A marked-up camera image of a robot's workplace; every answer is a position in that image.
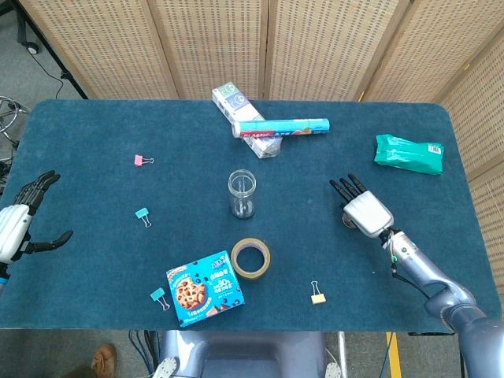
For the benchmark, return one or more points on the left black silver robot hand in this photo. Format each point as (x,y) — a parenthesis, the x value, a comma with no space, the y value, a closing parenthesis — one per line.
(13,232)

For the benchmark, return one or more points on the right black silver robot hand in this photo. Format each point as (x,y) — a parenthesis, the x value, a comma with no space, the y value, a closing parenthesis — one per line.
(368,214)

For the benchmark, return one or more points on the small round metal lid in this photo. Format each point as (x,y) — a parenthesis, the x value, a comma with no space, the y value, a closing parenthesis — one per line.
(348,223)

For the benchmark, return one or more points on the clear glass jar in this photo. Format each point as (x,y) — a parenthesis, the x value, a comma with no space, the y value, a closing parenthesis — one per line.
(242,197)

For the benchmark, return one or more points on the white robot base pad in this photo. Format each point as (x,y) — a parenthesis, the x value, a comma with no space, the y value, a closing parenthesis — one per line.
(165,368)
(334,371)

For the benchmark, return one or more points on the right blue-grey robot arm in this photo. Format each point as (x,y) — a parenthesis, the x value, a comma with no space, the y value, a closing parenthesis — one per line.
(453,299)

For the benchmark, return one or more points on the green tissue pack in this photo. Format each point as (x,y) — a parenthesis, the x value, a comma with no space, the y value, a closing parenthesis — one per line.
(407,154)

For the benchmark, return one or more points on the dark teal table cloth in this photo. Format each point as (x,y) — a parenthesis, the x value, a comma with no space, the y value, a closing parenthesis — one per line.
(299,189)

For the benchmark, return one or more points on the yellow binder clip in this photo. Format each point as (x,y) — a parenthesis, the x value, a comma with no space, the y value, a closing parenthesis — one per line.
(318,299)

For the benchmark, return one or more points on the blue plastic wrap roll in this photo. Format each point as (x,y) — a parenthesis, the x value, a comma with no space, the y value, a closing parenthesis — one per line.
(283,127)

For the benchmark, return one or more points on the chrome chair base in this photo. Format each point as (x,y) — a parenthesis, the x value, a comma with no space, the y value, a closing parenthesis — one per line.
(15,109)

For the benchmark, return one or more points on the teal binder clip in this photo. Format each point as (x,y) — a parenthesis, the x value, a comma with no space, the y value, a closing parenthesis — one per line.
(157,294)
(140,213)

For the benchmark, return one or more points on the white table leg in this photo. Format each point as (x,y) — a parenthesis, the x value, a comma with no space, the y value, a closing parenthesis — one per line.
(342,354)

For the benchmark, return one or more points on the yellow packing tape roll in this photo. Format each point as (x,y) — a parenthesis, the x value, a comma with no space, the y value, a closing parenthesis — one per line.
(236,267)

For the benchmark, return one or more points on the yellow floor tape strip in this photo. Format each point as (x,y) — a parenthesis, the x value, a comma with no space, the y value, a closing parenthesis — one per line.
(393,354)

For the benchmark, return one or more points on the pink binder clip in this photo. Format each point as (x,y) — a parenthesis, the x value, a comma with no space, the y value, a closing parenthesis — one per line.
(138,160)

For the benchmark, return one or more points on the brown leather shoe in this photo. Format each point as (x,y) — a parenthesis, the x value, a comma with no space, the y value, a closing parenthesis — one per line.
(104,358)

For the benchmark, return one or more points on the long white carton box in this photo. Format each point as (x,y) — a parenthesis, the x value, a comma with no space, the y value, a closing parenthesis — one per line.
(232,104)

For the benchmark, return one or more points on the black stand leg with caster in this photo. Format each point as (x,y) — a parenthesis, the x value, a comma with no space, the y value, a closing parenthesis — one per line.
(55,59)

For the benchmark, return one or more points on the blue cookie box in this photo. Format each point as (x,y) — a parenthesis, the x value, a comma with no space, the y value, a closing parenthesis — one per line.
(204,289)

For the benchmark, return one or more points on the blue-grey robot torso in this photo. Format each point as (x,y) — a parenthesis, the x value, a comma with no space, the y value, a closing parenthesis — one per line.
(244,354)

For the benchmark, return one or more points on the woven wicker folding screen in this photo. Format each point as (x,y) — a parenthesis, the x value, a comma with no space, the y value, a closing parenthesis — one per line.
(212,43)

